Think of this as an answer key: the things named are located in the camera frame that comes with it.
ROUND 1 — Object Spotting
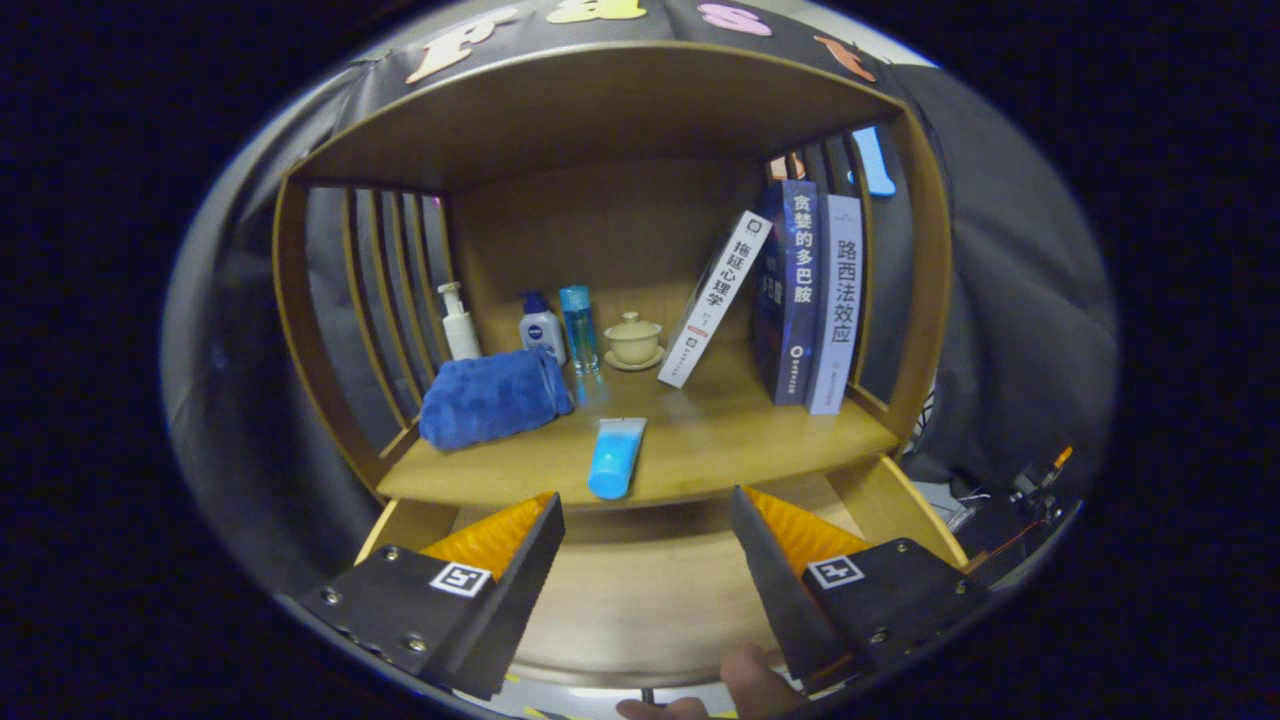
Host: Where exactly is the blue squeeze tube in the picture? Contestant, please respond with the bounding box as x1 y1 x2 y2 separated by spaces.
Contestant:
587 417 648 501

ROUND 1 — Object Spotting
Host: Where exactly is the wooden countertop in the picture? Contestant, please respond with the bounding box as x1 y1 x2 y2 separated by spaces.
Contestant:
375 365 901 511

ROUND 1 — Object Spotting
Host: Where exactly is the dark purple book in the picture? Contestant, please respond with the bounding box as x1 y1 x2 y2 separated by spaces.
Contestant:
752 179 821 407

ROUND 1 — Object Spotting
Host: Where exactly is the wooden cabinet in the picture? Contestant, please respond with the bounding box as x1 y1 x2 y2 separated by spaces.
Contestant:
272 40 953 691

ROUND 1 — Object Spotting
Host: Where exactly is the white pump bottle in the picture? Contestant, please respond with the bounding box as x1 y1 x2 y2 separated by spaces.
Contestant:
437 281 483 362

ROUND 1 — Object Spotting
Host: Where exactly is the light purple book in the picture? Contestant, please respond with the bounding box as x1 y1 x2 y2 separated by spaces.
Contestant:
805 194 865 416

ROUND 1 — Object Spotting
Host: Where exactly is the white bottle with blue cap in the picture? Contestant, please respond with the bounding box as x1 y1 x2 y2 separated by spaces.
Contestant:
518 290 567 367

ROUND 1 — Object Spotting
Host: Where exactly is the orange and black tool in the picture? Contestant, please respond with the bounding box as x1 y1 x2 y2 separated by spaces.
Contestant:
1005 445 1076 521

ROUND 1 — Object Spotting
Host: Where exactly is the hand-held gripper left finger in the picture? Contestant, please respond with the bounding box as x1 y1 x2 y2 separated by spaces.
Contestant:
290 492 566 701

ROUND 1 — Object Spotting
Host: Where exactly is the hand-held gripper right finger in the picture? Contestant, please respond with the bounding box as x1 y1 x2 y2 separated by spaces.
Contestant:
730 485 993 696

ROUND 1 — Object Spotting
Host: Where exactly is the clear blue bottle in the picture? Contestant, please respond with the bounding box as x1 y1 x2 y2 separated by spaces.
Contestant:
558 285 601 376

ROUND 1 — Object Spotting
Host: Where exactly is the wooden drawer with black knob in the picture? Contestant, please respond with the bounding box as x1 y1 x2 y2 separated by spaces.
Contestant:
355 455 971 691

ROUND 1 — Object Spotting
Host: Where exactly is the black backdrop cloth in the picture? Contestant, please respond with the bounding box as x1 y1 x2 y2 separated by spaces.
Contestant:
160 0 1119 601

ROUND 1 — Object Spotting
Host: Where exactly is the beige lidded teacup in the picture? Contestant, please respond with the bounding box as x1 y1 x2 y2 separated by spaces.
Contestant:
603 311 665 372

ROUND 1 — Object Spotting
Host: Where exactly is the white book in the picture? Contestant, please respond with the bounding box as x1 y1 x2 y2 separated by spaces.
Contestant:
657 209 774 389

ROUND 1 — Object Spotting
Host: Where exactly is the blue folded towel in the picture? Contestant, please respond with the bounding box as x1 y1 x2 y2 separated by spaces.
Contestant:
418 347 576 452

